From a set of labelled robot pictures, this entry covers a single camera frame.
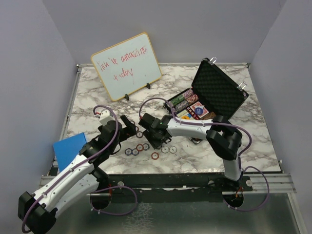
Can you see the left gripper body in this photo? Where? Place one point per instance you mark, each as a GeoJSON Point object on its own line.
{"type": "Point", "coordinates": [120, 138]}

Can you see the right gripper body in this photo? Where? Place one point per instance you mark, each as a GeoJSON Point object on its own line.
{"type": "Point", "coordinates": [164, 139]}

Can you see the blue small blind button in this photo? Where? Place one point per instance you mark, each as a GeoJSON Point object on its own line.
{"type": "Point", "coordinates": [199, 111]}

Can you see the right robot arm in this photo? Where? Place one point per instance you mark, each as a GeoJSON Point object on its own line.
{"type": "Point", "coordinates": [223, 137]}

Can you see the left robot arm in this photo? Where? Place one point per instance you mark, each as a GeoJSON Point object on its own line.
{"type": "Point", "coordinates": [39, 210]}

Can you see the brown 100 poker chip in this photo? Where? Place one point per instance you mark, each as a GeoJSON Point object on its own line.
{"type": "Point", "coordinates": [139, 134]}

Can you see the blue 10 poker chip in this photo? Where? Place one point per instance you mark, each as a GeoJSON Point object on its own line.
{"type": "Point", "coordinates": [146, 146]}
{"type": "Point", "coordinates": [128, 151]}
{"type": "Point", "coordinates": [135, 152]}

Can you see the white 1 poker chip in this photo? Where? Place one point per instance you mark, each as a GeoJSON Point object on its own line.
{"type": "Point", "coordinates": [173, 150]}
{"type": "Point", "coordinates": [165, 149]}

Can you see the red 5 poker chip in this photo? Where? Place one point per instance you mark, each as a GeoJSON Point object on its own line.
{"type": "Point", "coordinates": [155, 156]}
{"type": "Point", "coordinates": [139, 147]}

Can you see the blue playing card deck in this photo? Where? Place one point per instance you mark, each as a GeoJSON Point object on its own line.
{"type": "Point", "coordinates": [182, 114]}

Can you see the blue plastic box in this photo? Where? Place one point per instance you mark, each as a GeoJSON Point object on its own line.
{"type": "Point", "coordinates": [67, 149]}

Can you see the red playing card deck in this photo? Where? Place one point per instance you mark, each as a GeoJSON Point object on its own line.
{"type": "Point", "coordinates": [194, 115]}

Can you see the black poker chip case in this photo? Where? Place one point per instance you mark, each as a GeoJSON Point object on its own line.
{"type": "Point", "coordinates": [215, 90]}

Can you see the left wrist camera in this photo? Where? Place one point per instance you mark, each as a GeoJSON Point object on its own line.
{"type": "Point", "coordinates": [104, 115]}

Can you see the white whiteboard yellow frame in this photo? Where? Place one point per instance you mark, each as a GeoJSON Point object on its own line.
{"type": "Point", "coordinates": [127, 66]}

